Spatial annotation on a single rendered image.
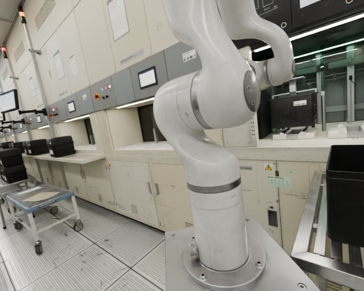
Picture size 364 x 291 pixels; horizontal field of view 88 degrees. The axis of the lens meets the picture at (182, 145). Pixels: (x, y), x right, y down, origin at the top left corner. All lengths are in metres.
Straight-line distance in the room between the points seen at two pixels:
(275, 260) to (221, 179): 0.24
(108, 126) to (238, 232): 1.89
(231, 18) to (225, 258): 0.58
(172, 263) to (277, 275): 0.23
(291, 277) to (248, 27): 0.58
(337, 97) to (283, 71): 1.34
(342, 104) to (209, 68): 1.67
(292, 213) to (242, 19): 0.95
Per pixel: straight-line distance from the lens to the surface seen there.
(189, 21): 0.38
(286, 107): 1.25
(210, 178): 0.37
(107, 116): 2.16
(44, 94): 3.73
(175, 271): 0.51
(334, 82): 1.93
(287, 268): 0.51
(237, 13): 0.61
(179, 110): 0.37
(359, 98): 1.94
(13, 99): 3.40
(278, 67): 0.62
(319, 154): 1.07
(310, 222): 0.66
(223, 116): 0.33
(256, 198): 1.22
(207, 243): 0.44
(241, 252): 0.47
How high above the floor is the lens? 1.10
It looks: 9 degrees down
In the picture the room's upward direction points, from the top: 9 degrees counter-clockwise
